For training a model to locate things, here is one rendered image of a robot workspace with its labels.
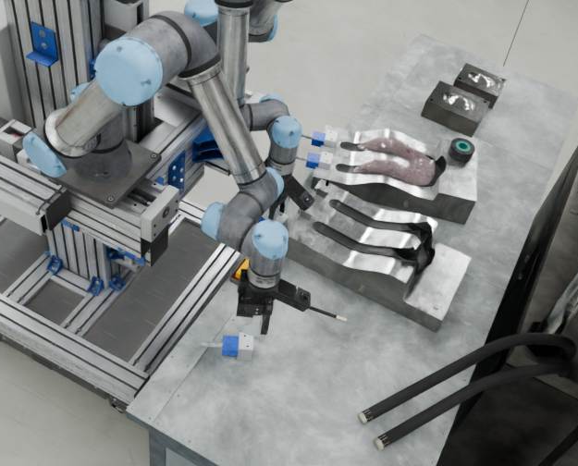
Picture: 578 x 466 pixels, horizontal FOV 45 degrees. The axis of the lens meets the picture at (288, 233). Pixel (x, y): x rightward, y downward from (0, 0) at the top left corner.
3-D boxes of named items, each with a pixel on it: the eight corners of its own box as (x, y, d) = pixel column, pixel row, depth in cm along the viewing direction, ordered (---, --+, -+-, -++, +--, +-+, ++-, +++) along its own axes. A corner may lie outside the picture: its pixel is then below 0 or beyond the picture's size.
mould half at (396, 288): (276, 252, 202) (283, 221, 192) (315, 199, 219) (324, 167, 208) (436, 332, 192) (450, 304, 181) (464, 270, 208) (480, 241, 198)
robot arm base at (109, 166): (59, 166, 180) (55, 138, 172) (95, 135, 189) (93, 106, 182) (108, 190, 177) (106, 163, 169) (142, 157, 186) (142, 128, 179)
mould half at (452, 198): (310, 189, 221) (316, 164, 213) (323, 136, 238) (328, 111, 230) (464, 225, 220) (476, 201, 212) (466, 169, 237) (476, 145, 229)
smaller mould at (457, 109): (420, 116, 253) (425, 100, 248) (434, 94, 263) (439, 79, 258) (472, 138, 249) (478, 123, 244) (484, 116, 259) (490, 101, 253)
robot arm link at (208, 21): (178, 31, 209) (179, -10, 199) (223, 30, 213) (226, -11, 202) (185, 55, 202) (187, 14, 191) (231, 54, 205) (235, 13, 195)
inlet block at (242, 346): (199, 358, 176) (200, 346, 172) (201, 340, 180) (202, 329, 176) (251, 361, 178) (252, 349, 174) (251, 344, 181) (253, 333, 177)
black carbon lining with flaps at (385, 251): (308, 233, 200) (313, 211, 192) (332, 200, 210) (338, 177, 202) (419, 288, 192) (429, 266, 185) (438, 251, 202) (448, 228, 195)
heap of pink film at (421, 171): (351, 177, 219) (356, 158, 213) (358, 141, 231) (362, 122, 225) (432, 195, 218) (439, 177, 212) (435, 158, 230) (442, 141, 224)
